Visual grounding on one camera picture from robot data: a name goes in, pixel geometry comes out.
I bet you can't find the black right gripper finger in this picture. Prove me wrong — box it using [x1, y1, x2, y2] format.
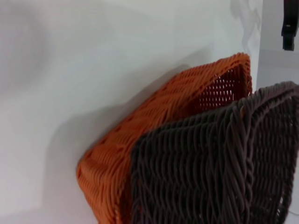
[281, 0, 297, 51]

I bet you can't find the orange woven plastic basket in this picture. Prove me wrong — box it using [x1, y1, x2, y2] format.
[75, 52, 254, 224]

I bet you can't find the dark brown woven plastic basket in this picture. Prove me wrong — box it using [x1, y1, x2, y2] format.
[129, 80, 299, 224]

